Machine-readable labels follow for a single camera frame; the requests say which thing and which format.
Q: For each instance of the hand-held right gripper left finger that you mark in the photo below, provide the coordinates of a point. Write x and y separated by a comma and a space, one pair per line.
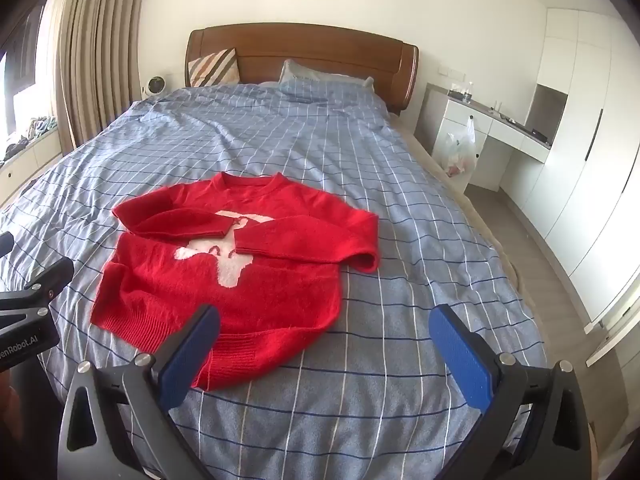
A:
192, 355

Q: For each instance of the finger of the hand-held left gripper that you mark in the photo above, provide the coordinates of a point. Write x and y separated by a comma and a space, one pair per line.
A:
50, 275
5, 245

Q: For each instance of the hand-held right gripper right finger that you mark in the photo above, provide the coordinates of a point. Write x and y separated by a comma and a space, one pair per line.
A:
462, 355

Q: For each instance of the red knit sweater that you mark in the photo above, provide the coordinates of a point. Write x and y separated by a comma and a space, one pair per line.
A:
280, 285

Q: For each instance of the pile of clothes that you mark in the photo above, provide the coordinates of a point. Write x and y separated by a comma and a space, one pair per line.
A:
35, 127

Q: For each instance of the window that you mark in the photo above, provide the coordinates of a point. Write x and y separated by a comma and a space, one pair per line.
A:
20, 60

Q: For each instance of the clear plastic bag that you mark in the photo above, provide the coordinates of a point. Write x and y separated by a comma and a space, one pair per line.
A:
457, 152

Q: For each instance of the beige curtain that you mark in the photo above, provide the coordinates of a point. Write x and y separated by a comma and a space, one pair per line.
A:
95, 60

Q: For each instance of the blue plaid duvet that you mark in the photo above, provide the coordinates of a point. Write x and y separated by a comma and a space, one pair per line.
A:
350, 170

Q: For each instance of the white desk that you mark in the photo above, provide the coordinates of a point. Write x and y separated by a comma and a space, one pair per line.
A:
467, 110

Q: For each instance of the striped pillow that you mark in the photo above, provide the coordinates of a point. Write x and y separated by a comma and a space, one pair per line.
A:
212, 67

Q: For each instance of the clear bottle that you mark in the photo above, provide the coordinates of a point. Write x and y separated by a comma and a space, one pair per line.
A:
469, 90

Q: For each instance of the white wardrobe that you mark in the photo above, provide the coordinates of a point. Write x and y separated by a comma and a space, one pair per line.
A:
590, 110

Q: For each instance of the grey pillow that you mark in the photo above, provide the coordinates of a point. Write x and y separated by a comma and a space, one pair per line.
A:
310, 72

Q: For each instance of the wooden headboard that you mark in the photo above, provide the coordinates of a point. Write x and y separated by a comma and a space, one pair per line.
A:
325, 55

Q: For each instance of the white wall socket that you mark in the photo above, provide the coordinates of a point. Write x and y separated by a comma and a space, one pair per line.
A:
452, 71

